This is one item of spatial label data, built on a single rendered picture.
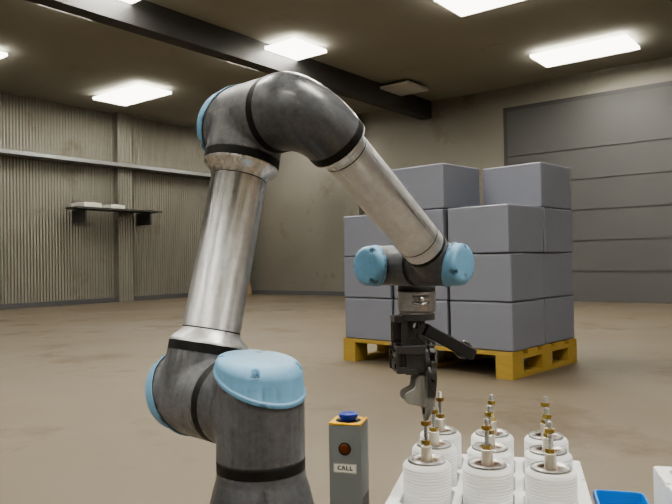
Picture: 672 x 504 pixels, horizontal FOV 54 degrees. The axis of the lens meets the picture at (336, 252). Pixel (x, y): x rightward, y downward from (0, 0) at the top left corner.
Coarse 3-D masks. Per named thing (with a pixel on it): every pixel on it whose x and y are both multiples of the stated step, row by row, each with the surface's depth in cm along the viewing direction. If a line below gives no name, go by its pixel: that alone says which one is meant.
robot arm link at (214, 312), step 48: (240, 96) 98; (240, 144) 98; (240, 192) 98; (240, 240) 98; (192, 288) 97; (240, 288) 97; (192, 336) 93; (240, 336) 99; (192, 384) 89; (192, 432) 91
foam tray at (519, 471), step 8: (464, 456) 160; (520, 464) 153; (576, 464) 152; (520, 472) 147; (576, 472) 146; (400, 480) 143; (520, 480) 142; (584, 480) 142; (400, 488) 138; (456, 488) 138; (520, 488) 137; (584, 488) 136; (392, 496) 134; (400, 496) 133; (456, 496) 133; (520, 496) 132; (584, 496) 132
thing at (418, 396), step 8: (424, 376) 131; (416, 384) 131; (424, 384) 131; (408, 392) 131; (416, 392) 131; (424, 392) 131; (408, 400) 131; (416, 400) 131; (424, 400) 131; (432, 400) 131; (432, 408) 132
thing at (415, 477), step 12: (408, 468) 131; (420, 468) 129; (432, 468) 129; (444, 468) 130; (408, 480) 131; (420, 480) 129; (432, 480) 129; (444, 480) 130; (408, 492) 131; (420, 492) 129; (432, 492) 129; (444, 492) 130
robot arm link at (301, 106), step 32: (256, 96) 94; (288, 96) 93; (320, 96) 94; (256, 128) 96; (288, 128) 93; (320, 128) 93; (352, 128) 95; (320, 160) 97; (352, 160) 98; (352, 192) 102; (384, 192) 102; (384, 224) 107; (416, 224) 108; (416, 256) 111; (448, 256) 112
